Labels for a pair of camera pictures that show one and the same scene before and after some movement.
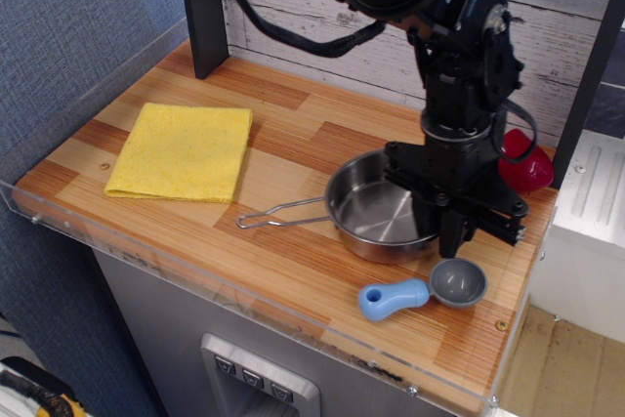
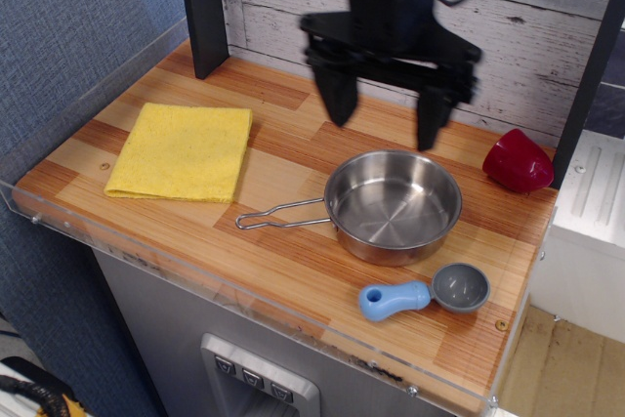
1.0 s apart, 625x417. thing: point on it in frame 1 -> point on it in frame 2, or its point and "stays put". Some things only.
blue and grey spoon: x=455 y=282 stays put
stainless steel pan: x=373 y=215 stays put
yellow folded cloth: x=182 y=153 stays put
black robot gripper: x=466 y=174 -> x=389 y=37
